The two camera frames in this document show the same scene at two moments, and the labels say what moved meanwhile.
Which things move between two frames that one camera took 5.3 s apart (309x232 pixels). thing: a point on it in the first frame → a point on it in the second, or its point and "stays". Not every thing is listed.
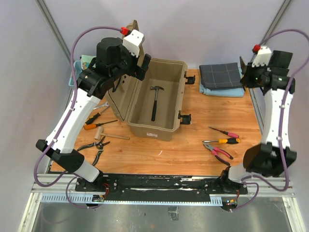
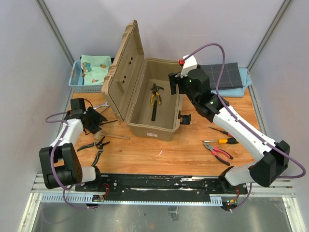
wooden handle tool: x=100 y=130 stays
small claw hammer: x=155 y=103 stays
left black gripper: x=138 y=71 → x=98 y=119
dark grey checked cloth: x=221 y=76 stays
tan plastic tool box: x=152 y=107 stays
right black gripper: x=245 y=80 → x=175 y=79
